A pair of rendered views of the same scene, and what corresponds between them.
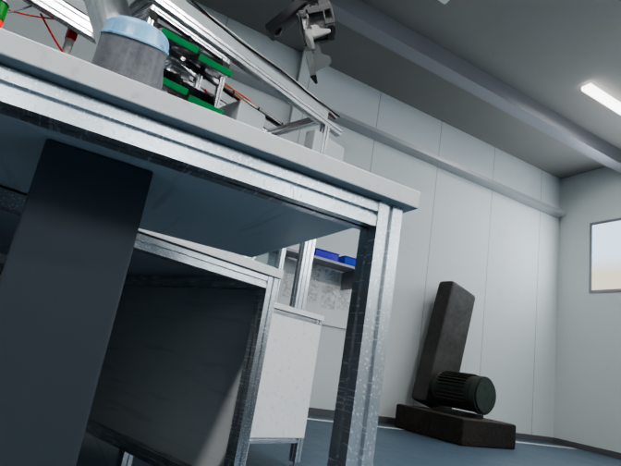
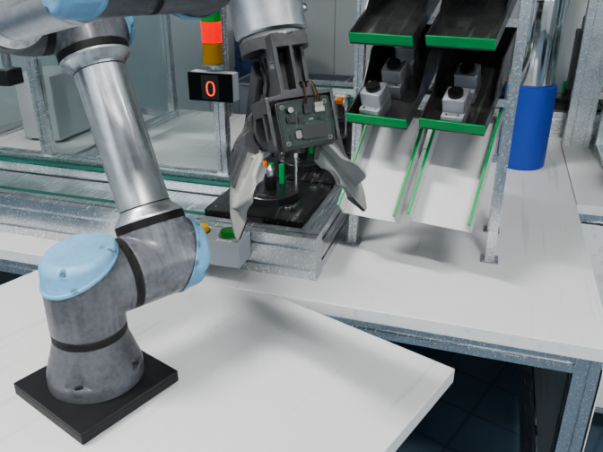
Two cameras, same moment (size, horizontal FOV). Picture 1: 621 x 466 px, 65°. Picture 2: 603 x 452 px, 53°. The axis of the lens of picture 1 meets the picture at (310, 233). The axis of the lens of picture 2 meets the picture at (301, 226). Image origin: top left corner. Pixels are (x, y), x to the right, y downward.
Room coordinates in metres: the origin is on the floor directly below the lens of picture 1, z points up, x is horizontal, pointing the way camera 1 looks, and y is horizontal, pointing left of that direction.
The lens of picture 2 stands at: (0.73, -0.49, 1.51)
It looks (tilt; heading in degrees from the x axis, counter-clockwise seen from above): 24 degrees down; 64
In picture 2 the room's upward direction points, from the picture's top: straight up
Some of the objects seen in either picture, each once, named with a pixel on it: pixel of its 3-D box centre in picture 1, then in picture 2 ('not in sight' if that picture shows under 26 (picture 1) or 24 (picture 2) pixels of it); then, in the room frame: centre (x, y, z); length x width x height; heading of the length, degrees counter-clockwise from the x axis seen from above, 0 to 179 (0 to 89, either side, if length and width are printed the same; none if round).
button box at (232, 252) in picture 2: not in sight; (200, 242); (1.05, 0.67, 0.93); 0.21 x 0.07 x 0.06; 136
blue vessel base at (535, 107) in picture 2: not in sight; (525, 124); (2.25, 0.94, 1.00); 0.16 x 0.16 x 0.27
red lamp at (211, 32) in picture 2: not in sight; (211, 31); (1.21, 0.99, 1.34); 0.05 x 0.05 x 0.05
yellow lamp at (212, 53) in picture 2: not in sight; (213, 53); (1.21, 0.99, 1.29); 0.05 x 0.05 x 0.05
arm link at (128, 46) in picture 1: (130, 60); (86, 283); (0.79, 0.38, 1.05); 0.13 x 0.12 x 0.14; 15
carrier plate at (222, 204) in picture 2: not in sight; (270, 199); (1.26, 0.77, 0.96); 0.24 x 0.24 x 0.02; 46
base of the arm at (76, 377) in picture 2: not in sight; (92, 348); (0.78, 0.38, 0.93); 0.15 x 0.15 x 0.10
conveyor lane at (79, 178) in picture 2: not in sight; (168, 201); (1.06, 1.00, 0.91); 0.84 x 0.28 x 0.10; 136
